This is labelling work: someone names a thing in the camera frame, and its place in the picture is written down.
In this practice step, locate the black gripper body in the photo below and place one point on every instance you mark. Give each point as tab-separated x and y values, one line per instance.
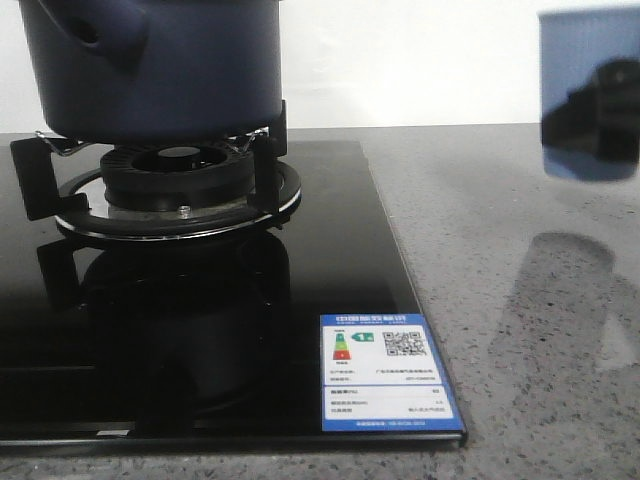
602	116

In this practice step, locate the black pan support grate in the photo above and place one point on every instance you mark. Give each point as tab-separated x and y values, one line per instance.
80	209

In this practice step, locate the light blue ribbed cup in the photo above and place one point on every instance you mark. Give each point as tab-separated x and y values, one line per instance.
572	44

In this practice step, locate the black gas burner head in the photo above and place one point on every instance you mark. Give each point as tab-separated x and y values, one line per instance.
162	178

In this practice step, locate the blue energy label sticker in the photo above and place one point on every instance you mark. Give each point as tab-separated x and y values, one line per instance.
382	372

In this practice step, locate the black glass gas cooktop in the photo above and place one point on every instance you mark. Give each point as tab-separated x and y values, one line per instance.
210	344

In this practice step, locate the dark blue cooking pot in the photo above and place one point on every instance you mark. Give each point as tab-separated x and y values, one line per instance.
133	72

